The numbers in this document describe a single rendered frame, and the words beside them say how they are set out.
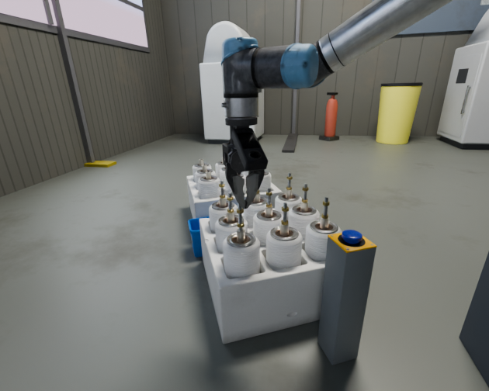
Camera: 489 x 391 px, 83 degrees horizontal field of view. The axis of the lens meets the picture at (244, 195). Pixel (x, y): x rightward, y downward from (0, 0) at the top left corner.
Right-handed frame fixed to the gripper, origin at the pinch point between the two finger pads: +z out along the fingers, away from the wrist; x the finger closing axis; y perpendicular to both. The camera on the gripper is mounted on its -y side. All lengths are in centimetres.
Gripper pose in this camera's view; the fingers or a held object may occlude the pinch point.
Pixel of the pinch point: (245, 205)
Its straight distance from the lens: 66.7
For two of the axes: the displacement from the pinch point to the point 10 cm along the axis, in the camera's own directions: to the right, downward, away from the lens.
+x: -9.6, 1.3, -2.7
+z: 0.2, 9.3, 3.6
